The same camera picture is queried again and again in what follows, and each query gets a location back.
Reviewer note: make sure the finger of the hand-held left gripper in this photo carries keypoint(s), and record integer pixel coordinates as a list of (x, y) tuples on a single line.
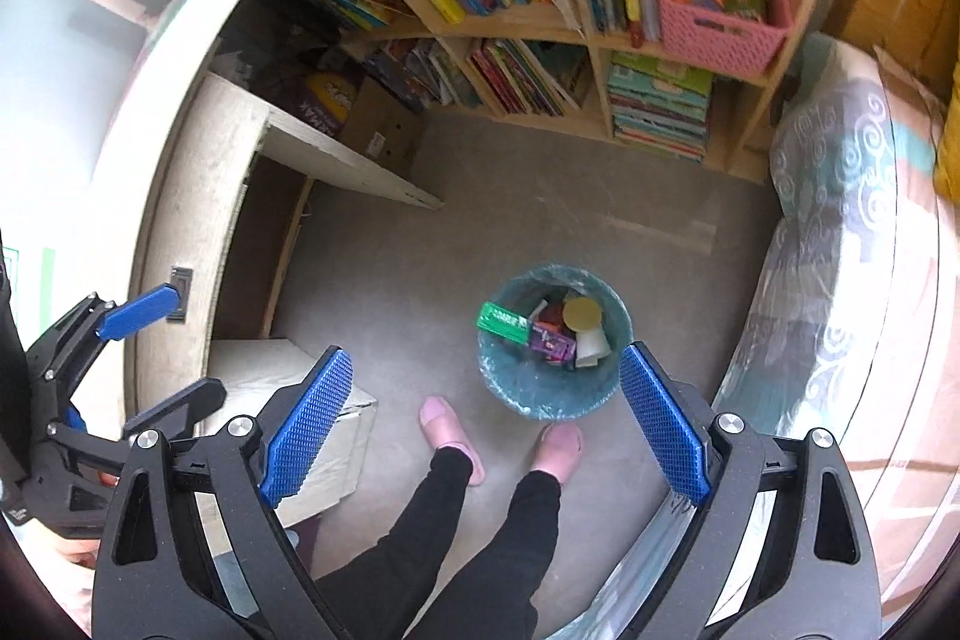
[(139, 314), (191, 401)]

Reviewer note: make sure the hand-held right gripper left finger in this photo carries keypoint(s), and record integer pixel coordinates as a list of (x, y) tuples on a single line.
[(307, 430)]

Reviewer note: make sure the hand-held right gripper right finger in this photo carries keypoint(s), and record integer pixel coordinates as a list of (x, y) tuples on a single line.
[(664, 430)]

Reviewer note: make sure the white paper cup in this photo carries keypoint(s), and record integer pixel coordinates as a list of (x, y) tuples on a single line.
[(594, 349)]

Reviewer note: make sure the purple toothbrush package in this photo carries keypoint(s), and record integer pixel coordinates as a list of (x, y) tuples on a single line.
[(553, 344)]

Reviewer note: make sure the yellow round sponge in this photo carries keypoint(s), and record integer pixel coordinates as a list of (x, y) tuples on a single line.
[(583, 312)]

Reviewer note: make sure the waste bin with blue bag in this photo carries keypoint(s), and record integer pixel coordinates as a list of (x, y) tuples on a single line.
[(525, 394)]

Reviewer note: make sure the maroon carton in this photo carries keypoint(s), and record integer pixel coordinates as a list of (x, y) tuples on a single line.
[(551, 314)]

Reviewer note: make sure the green carton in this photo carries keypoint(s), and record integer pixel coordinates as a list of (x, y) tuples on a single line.
[(501, 321)]

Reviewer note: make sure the white cardboard box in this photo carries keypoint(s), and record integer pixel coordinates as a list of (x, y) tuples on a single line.
[(255, 374)]

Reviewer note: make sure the pink slipper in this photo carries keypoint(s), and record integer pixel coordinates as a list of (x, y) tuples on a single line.
[(561, 449), (450, 434)]

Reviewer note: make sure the person's left leg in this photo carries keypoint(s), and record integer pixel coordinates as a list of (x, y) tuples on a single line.
[(420, 535)]

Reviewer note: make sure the white wooden desk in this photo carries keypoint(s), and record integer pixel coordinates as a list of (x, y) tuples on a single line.
[(217, 145)]

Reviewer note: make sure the plastic-wrapped patterned mattress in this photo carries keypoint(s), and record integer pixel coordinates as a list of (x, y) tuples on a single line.
[(825, 235)]

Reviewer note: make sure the yellow and purple box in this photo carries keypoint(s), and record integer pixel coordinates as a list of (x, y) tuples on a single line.
[(330, 104)]

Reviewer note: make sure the stack of teal books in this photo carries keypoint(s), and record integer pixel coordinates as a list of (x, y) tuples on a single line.
[(660, 108)]

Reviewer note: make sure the row of thin red books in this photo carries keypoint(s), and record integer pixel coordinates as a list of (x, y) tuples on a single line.
[(525, 78)]

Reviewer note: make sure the large wooden bookshelf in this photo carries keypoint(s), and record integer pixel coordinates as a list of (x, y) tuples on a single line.
[(592, 44)]

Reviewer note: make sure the yellow cushion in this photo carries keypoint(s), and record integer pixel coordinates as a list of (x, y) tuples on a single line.
[(949, 153)]

